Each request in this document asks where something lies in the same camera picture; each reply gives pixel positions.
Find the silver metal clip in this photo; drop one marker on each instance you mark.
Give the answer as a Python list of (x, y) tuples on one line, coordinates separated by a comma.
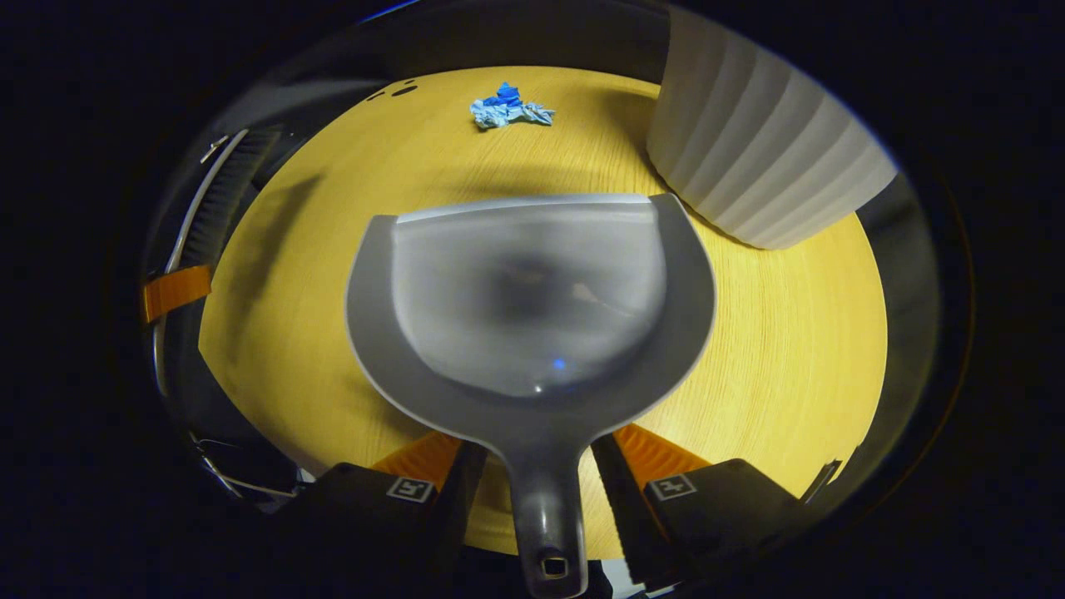
[(213, 149)]

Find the white ribbed garbage bin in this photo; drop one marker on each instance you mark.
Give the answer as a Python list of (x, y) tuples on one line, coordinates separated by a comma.
[(749, 141)]

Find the blue paper trash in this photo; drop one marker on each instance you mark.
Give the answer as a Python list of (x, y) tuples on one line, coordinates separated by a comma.
[(503, 112)]

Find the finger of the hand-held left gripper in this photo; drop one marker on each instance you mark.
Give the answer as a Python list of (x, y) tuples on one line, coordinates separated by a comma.
[(175, 293)]

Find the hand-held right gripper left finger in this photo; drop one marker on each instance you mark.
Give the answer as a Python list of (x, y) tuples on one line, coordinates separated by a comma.
[(453, 499)]

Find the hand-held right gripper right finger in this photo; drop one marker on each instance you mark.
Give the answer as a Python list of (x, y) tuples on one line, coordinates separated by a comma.
[(624, 499)]

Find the black metal bracket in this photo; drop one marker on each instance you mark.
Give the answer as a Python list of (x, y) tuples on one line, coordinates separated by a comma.
[(822, 480)]

